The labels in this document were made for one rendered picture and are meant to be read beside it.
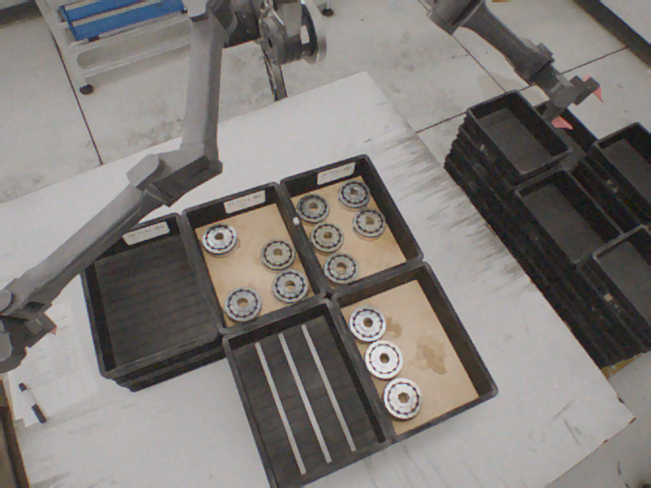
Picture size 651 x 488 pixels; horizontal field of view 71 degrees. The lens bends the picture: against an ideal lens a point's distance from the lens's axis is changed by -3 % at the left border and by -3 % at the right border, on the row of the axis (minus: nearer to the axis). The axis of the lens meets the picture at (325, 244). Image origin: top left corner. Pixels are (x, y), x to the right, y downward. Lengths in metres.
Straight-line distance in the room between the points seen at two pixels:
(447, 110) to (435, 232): 1.48
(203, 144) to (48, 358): 0.94
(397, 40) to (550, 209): 1.67
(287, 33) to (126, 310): 0.91
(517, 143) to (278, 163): 1.13
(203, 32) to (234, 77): 2.05
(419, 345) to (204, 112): 0.84
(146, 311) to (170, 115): 1.73
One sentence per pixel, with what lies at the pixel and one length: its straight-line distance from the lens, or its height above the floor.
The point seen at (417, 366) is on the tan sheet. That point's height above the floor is 0.83.
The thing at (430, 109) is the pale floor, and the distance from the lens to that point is 3.00.
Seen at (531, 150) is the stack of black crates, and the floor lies 0.49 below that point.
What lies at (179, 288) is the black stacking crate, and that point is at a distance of 1.40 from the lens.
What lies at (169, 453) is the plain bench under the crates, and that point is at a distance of 1.44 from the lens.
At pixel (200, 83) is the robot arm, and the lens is 0.97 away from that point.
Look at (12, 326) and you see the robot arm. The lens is 1.07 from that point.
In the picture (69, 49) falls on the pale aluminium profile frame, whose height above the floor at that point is 0.30.
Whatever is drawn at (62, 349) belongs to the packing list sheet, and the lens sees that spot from 1.60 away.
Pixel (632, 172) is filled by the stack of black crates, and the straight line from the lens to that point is 2.50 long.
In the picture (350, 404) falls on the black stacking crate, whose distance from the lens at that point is 1.28.
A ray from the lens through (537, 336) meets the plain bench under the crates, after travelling 1.63.
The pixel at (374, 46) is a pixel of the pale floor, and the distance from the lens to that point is 3.33.
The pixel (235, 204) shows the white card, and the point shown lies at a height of 0.89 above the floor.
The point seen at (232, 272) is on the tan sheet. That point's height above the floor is 0.83.
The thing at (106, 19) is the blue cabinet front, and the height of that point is 0.40.
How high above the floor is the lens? 2.09
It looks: 63 degrees down
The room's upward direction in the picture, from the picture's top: 7 degrees clockwise
